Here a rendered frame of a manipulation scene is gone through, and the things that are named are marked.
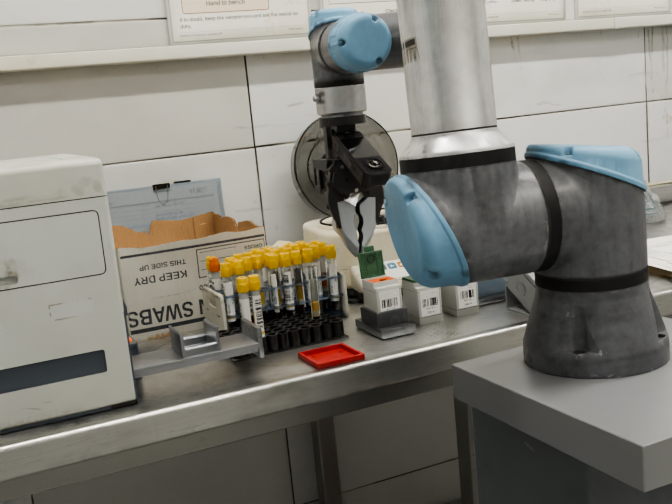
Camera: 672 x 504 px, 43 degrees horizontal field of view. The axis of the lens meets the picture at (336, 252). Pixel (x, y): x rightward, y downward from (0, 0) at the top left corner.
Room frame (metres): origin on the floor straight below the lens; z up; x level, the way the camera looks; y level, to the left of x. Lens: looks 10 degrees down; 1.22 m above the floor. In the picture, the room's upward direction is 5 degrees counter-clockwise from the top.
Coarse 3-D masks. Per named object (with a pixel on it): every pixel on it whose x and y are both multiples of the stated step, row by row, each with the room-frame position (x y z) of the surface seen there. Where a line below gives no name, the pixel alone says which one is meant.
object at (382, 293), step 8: (368, 280) 1.22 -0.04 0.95; (376, 280) 1.22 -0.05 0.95; (384, 280) 1.21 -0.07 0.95; (392, 280) 1.21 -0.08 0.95; (368, 288) 1.22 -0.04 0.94; (376, 288) 1.20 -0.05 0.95; (384, 288) 1.20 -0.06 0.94; (392, 288) 1.20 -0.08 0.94; (400, 288) 1.21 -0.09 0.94; (368, 296) 1.22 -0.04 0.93; (376, 296) 1.20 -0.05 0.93; (384, 296) 1.20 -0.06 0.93; (392, 296) 1.20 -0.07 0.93; (400, 296) 1.21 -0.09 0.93; (368, 304) 1.22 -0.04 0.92; (376, 304) 1.20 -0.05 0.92; (384, 304) 1.20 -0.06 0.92; (392, 304) 1.20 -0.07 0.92; (400, 304) 1.21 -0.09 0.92
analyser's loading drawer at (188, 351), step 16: (208, 320) 1.10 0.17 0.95; (176, 336) 1.06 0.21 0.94; (192, 336) 1.10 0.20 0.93; (208, 336) 1.09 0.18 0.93; (240, 336) 1.12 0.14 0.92; (256, 336) 1.08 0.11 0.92; (160, 352) 1.08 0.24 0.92; (176, 352) 1.07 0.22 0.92; (192, 352) 1.05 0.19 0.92; (208, 352) 1.06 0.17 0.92; (224, 352) 1.06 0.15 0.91; (240, 352) 1.07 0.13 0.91; (256, 352) 1.09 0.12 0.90; (144, 368) 1.02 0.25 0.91; (160, 368) 1.02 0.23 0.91; (176, 368) 1.04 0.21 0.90
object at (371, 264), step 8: (368, 248) 1.25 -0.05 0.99; (360, 256) 1.24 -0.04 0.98; (368, 256) 1.25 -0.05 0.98; (376, 256) 1.25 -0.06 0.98; (360, 264) 1.24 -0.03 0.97; (368, 264) 1.25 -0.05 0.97; (376, 264) 1.25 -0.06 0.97; (360, 272) 1.24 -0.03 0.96; (368, 272) 1.24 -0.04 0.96; (376, 272) 1.25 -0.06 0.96; (384, 272) 1.25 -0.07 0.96
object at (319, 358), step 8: (336, 344) 1.15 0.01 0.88; (344, 344) 1.14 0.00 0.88; (304, 352) 1.13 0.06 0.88; (312, 352) 1.13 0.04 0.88; (320, 352) 1.14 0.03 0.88; (328, 352) 1.13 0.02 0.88; (336, 352) 1.13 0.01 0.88; (344, 352) 1.13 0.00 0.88; (352, 352) 1.12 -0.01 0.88; (360, 352) 1.10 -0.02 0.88; (304, 360) 1.11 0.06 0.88; (312, 360) 1.08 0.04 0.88; (320, 360) 1.10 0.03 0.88; (328, 360) 1.10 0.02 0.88; (336, 360) 1.08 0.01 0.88; (344, 360) 1.08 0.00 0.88; (352, 360) 1.09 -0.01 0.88; (320, 368) 1.07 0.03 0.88
